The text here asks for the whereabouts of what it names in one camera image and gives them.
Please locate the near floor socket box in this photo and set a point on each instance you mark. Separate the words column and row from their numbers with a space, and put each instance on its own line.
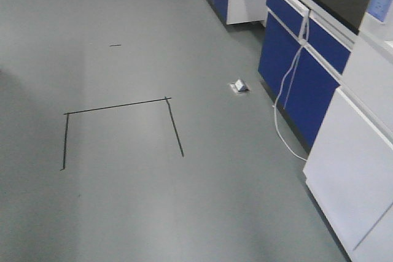
column 239, row 86

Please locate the blue white lab cabinet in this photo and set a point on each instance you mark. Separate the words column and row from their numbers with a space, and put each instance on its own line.
column 305, row 51

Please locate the white cabinet unit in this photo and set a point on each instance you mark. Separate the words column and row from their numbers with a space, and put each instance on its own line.
column 349, row 168

